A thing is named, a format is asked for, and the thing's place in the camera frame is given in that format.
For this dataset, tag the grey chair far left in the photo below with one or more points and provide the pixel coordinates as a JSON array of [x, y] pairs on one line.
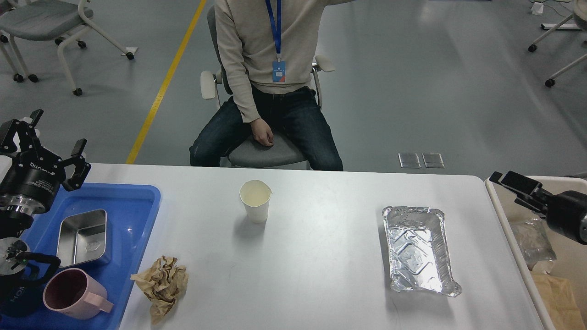
[[45, 20]]

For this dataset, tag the beige plastic bin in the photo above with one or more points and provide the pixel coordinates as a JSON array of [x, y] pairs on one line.
[[544, 220]]

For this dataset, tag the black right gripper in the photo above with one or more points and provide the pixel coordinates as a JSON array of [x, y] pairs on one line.
[[566, 211]]

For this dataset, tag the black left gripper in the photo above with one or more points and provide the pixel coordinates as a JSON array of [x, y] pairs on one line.
[[37, 175]]

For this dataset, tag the aluminium foil tray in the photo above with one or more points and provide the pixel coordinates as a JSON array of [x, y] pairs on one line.
[[417, 251]]

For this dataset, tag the crumpled brown paper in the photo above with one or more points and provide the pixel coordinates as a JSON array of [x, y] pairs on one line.
[[163, 284]]

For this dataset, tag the grey office chair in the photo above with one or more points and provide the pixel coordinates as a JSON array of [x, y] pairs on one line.
[[248, 152]]

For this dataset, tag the stainless steel rectangular container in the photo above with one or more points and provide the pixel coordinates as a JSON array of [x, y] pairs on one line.
[[85, 240]]

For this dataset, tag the seated person beige sweater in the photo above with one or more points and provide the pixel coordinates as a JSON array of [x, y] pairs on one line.
[[267, 49]]

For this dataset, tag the white paper cup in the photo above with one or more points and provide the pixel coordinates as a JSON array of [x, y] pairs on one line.
[[255, 196]]

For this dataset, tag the clear plastic bag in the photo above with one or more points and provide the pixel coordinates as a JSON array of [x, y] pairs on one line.
[[534, 245]]

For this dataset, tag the metal floor socket plate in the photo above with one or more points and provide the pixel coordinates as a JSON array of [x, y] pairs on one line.
[[409, 160]]

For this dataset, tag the pink mug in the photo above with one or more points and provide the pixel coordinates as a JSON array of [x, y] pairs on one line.
[[76, 294]]

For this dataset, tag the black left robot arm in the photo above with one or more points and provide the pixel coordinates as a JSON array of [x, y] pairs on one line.
[[18, 262]]

